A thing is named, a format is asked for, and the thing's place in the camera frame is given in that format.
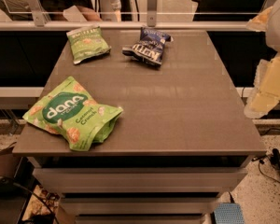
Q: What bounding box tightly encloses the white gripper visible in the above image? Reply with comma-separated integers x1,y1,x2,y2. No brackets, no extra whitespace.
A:
244,0,280,119

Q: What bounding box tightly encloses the blue kettle chip bag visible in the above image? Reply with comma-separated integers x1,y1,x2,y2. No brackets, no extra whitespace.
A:
122,27,173,67

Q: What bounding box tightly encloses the small green rice chip bag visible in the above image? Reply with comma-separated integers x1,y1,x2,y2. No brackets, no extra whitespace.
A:
66,26,111,64

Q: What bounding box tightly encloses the large green dana snack bag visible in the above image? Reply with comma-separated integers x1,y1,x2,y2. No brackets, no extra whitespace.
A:
23,77,123,151

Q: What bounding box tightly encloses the blue perforated box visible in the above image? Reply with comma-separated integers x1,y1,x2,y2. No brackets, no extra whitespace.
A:
213,203,245,224

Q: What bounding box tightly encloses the grey drawer cabinet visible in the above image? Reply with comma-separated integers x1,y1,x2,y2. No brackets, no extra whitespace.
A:
29,150,252,222

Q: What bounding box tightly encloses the metal railing with glass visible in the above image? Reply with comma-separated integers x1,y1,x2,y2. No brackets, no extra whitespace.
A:
0,0,280,32

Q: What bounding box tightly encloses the black cable left floor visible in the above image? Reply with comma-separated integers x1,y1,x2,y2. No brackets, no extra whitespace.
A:
0,175,61,224

